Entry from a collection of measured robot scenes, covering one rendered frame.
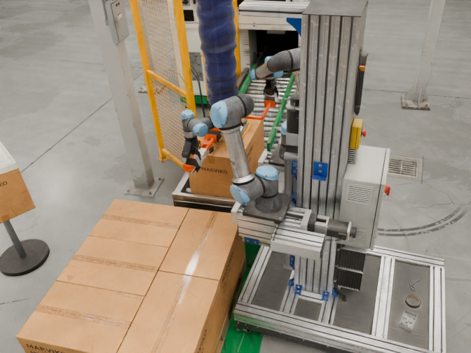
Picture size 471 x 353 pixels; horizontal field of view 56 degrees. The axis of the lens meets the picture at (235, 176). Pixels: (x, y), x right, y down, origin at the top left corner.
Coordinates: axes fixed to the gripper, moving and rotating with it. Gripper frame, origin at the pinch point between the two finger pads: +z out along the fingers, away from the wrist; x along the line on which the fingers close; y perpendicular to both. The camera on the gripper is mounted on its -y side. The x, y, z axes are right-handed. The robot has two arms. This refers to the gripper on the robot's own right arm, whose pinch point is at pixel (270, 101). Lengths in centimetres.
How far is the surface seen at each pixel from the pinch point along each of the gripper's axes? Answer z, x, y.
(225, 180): 32, -18, 61
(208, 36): -63, -28, 41
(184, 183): 48, -54, 53
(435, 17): 6, 120, -228
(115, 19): -56, -117, 2
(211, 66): -42, -29, 39
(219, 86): -29, -24, 40
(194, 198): 48, -40, 67
